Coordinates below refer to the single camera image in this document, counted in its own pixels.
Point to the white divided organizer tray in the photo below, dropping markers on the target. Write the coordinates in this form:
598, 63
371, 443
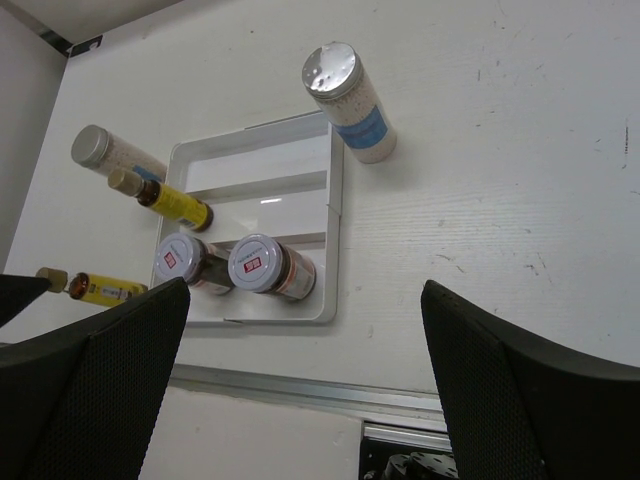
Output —
282, 179

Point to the small yellow bottle front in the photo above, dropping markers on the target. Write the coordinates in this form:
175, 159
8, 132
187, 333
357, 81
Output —
92, 288

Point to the tall jar blue label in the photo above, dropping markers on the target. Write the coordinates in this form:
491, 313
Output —
335, 77
101, 151

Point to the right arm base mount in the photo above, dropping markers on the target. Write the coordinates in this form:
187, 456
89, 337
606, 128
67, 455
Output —
390, 452

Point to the spice jar white lid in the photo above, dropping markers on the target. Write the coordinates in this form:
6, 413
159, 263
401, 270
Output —
262, 265
200, 264

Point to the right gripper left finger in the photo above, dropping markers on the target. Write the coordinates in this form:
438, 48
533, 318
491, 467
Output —
81, 401

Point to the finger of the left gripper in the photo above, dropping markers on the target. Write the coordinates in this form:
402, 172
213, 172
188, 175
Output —
18, 292

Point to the small yellow bottle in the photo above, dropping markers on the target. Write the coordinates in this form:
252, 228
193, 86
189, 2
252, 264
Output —
92, 288
174, 205

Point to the front aluminium rail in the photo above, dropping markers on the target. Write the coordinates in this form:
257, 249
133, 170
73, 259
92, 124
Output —
324, 393

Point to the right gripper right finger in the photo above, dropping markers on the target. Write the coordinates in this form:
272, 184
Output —
519, 406

